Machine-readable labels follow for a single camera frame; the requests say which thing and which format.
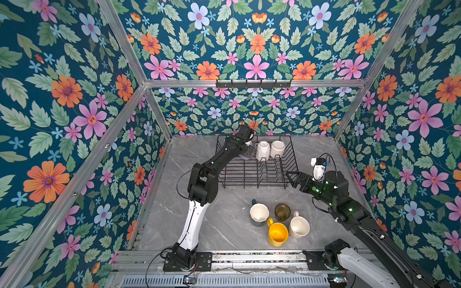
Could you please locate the white faceted mug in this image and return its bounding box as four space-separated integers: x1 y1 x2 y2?
256 140 271 162

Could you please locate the green mug white inside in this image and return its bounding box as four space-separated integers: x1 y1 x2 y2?
250 199 270 227

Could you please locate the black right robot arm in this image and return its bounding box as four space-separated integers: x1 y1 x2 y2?
286 171 450 288

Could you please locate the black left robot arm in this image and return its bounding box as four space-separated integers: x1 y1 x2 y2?
166 125 255 271

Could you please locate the olive glass cup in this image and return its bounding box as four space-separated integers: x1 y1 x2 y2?
274 204 291 222

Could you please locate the pink mug white inside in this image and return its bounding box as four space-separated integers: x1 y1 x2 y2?
289 211 310 238

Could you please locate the yellow mug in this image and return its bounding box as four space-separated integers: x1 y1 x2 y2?
267 218 289 248

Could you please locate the black wire dish rack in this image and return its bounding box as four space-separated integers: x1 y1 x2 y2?
218 135 298 188

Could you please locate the black hook rail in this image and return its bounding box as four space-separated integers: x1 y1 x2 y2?
215 79 292 90

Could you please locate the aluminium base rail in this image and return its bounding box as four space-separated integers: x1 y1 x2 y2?
111 249 361 274

